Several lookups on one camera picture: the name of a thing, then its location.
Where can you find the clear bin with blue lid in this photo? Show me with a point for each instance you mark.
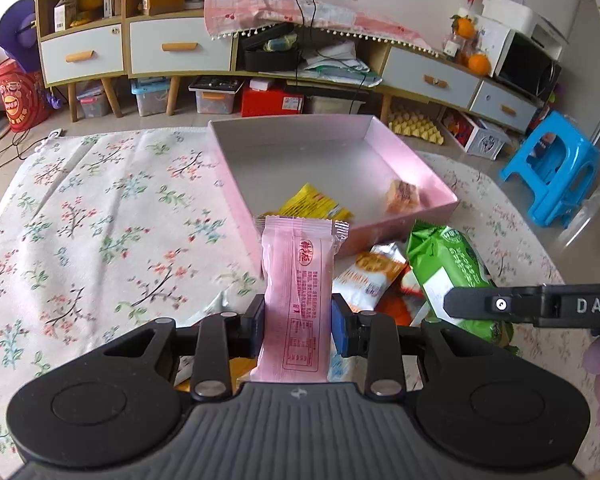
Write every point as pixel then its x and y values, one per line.
pixel 150 100

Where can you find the wide white cabinet drawer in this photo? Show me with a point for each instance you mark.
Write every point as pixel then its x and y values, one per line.
pixel 180 65

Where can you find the pile of papers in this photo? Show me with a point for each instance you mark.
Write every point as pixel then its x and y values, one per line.
pixel 340 67

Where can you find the pink printed cloth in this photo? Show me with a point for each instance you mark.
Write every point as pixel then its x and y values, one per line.
pixel 240 12

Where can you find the low wooden cabinet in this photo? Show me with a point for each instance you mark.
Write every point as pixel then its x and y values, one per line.
pixel 380 91

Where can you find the clear bin with orange latch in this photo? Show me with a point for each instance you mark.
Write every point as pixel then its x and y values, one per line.
pixel 215 102

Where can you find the blue plastic stool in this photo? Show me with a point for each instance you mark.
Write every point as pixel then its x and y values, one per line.
pixel 575 160

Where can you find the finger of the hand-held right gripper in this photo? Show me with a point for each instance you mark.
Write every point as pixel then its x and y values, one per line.
pixel 480 304

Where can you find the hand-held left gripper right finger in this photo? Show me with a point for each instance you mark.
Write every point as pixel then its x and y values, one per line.
pixel 338 330

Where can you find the purple cloth item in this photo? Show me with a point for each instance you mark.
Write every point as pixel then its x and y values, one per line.
pixel 15 35

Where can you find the red cardboard box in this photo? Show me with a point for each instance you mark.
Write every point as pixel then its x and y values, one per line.
pixel 270 105

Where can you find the blue white snack packet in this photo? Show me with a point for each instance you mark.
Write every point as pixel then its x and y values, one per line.
pixel 340 367

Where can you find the clear bin with white lid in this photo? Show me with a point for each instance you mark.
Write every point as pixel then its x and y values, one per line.
pixel 330 105

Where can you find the yellow snack packet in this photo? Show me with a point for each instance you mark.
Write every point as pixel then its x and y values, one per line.
pixel 312 205

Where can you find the orange cracker packet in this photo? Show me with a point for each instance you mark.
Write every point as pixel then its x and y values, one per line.
pixel 367 275

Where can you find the small orange snack packet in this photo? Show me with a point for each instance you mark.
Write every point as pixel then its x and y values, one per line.
pixel 402 196

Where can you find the brown cardboard box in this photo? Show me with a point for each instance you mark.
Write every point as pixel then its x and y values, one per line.
pixel 162 2

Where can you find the white patterned storage box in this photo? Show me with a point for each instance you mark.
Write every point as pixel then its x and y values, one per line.
pixel 485 142

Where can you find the floral tablecloth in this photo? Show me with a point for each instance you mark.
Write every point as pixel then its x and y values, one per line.
pixel 105 235

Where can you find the orange fruit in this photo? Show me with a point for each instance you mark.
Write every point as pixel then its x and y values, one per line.
pixel 479 63
pixel 464 27

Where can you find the pink snack packet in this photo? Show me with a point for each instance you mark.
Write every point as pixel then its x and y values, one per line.
pixel 295 285

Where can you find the pink cardboard box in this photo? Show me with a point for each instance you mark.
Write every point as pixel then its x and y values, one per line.
pixel 305 170

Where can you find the silver refrigerator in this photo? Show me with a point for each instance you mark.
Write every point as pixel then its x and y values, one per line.
pixel 590 60

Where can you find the long grey cabinet drawer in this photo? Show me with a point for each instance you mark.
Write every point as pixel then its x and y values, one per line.
pixel 410 67

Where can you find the small clear storage bin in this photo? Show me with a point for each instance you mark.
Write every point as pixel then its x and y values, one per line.
pixel 92 105

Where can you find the black microwave oven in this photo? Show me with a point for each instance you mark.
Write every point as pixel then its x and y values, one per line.
pixel 525 67

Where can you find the golden snack packet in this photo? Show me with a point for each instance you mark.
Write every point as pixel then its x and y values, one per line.
pixel 241 372

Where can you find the red printed bag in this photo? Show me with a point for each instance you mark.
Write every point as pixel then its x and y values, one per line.
pixel 20 100

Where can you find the white appliance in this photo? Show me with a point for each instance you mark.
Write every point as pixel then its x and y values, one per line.
pixel 515 15

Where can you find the yellow egg tray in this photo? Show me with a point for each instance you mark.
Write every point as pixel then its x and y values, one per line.
pixel 415 127

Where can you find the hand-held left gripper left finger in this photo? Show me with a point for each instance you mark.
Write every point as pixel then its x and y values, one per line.
pixel 252 330

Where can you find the black storage box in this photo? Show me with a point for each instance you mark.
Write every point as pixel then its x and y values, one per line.
pixel 270 60

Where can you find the red snack packet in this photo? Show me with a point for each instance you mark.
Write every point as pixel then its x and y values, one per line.
pixel 397 305

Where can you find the green snack packet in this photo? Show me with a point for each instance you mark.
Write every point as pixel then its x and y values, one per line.
pixel 445 260

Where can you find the short grey cabinet drawer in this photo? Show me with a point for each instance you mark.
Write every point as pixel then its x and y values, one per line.
pixel 490 97

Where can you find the narrow white cabinet drawer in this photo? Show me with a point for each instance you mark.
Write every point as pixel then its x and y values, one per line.
pixel 60 45

